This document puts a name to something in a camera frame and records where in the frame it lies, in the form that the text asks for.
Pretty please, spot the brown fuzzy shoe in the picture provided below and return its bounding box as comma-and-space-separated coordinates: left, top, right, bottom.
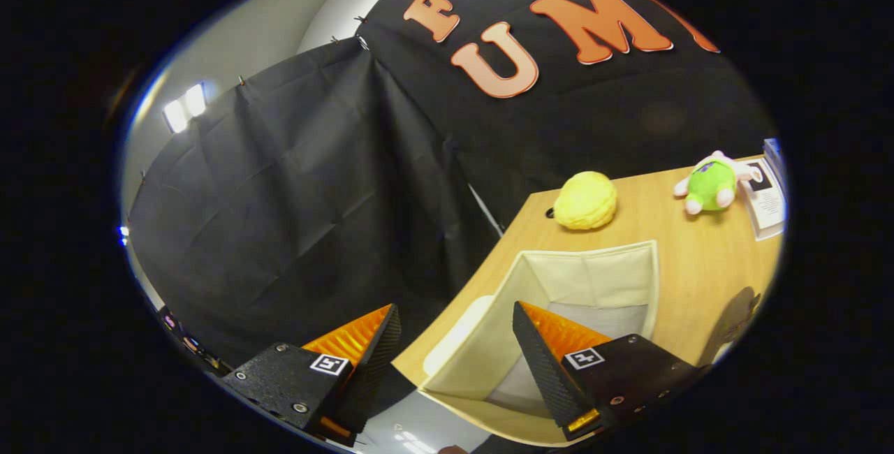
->
698, 286, 763, 367

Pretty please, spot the green and pink plush toy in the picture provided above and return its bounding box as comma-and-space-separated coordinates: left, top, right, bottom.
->
673, 151, 763, 216

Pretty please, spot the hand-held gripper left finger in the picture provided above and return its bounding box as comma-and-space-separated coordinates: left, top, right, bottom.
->
222, 303, 404, 448

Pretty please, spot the white book with dark photo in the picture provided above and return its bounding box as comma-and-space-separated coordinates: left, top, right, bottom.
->
739, 157, 788, 242

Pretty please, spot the yellow round plush toy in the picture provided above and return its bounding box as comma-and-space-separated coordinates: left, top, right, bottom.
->
553, 171, 619, 231

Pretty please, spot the ceiling light panel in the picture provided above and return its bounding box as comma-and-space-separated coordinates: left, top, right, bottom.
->
162, 82, 208, 135

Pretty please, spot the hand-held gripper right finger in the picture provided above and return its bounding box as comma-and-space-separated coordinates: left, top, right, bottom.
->
512, 300, 706, 442

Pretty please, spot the grey fabric storage box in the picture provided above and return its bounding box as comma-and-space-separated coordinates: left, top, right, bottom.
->
418, 240, 661, 449

